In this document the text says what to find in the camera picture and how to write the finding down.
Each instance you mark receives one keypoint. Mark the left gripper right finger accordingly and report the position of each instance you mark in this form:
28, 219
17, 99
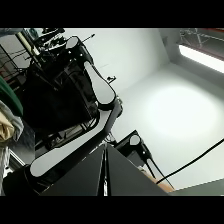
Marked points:
130, 178

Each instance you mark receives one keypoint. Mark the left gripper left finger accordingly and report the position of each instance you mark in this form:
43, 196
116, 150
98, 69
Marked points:
81, 176

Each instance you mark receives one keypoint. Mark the green T-shirt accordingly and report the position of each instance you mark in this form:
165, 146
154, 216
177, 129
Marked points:
10, 96

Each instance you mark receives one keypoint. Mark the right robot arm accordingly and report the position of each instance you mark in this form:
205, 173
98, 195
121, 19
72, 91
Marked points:
100, 83

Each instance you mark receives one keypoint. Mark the grey garment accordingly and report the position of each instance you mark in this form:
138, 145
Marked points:
17, 125

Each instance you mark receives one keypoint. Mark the beige garment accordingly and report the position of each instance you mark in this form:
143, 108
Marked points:
5, 130

